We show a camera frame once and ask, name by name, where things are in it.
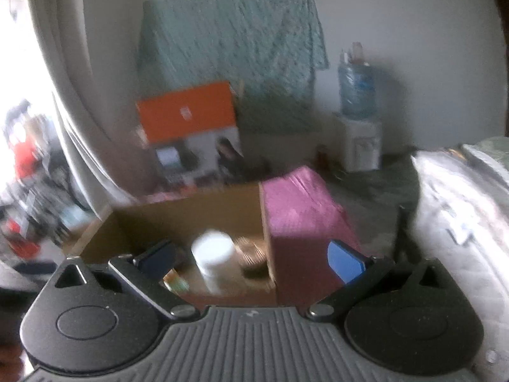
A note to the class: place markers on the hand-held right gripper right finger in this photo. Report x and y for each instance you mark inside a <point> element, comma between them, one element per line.
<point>346,264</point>

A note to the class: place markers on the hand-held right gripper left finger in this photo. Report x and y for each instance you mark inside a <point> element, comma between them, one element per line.
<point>157,258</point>

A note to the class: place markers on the green dropper bottle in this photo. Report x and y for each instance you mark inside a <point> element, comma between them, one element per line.
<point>177,282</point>

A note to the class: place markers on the white bottle with grey label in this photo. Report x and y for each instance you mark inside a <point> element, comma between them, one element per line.
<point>212,252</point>

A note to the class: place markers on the large brown cardboard box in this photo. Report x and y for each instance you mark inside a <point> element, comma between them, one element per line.
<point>199,211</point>

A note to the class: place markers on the gold-lidded pink jar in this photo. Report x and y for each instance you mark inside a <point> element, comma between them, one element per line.
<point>250,252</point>

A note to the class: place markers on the pink checkered tablecloth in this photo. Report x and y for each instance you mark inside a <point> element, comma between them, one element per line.
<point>302,215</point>

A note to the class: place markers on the white bedding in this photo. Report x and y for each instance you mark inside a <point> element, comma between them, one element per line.
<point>457,215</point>

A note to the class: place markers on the white water dispenser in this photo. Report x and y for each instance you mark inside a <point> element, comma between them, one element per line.
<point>360,143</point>

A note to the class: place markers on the wheelchair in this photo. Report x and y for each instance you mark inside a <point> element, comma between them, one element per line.
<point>43,203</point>

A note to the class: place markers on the orange printed appliance box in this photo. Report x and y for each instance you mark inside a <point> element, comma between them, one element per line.
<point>187,111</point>

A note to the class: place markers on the red bag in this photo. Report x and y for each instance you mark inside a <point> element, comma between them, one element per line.
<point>26,155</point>

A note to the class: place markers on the blue water jug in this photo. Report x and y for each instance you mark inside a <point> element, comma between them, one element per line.
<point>356,87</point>

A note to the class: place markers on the teal patterned hanging cloth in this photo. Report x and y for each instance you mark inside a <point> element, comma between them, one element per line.
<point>238,47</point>

